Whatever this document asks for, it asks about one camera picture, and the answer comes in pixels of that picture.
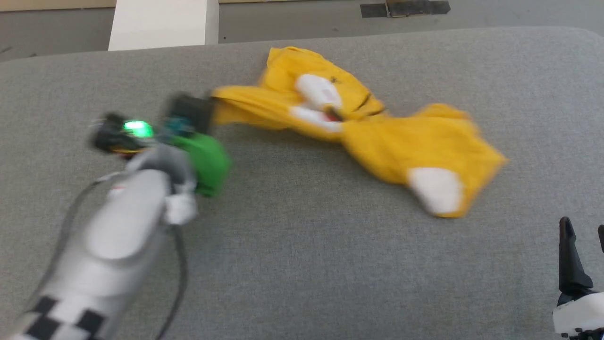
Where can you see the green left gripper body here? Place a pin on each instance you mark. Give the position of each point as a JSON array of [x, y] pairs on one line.
[[207, 160]]

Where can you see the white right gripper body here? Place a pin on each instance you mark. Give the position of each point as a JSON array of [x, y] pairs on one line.
[[583, 316]]

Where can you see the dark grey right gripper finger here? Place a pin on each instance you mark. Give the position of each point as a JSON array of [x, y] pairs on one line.
[[571, 269], [602, 236]]

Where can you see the yellow cartoon print shirt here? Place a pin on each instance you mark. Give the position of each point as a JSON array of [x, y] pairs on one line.
[[391, 137]]

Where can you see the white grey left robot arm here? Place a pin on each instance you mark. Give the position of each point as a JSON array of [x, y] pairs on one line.
[[118, 236]]

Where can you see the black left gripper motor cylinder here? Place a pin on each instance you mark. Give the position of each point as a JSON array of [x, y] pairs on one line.
[[115, 137]]

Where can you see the white rectangular box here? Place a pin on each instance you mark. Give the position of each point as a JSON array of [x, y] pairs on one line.
[[160, 23]]

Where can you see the grey fabric sofa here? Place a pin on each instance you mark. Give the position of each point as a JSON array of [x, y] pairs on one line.
[[330, 264]]

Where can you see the lemon print partition screen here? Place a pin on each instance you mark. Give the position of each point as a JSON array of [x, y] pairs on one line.
[[52, 4]]

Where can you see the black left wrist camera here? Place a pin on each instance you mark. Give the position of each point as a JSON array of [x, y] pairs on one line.
[[188, 113]]

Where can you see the black floor base plate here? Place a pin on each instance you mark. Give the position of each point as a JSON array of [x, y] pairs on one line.
[[406, 7]]

